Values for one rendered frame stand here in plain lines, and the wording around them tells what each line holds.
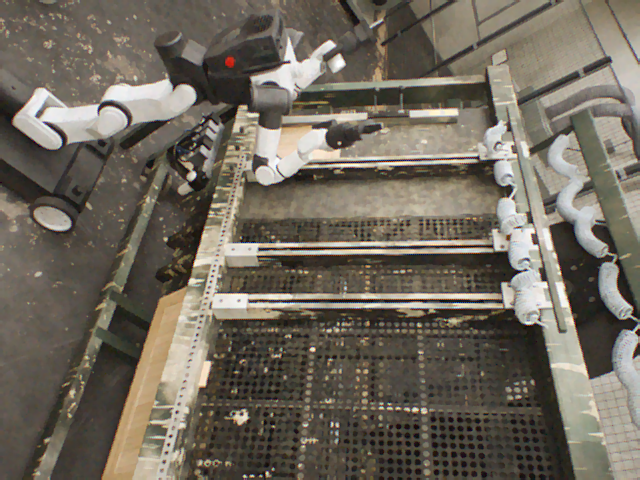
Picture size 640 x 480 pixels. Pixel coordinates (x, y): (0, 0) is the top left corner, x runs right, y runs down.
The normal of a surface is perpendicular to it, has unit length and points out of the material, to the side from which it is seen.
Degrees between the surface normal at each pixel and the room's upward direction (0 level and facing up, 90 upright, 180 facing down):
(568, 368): 59
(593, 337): 90
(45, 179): 0
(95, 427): 0
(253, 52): 90
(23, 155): 0
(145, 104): 90
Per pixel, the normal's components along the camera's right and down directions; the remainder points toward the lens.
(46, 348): 0.80, -0.34
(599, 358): -0.60, -0.55
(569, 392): -0.11, -0.65
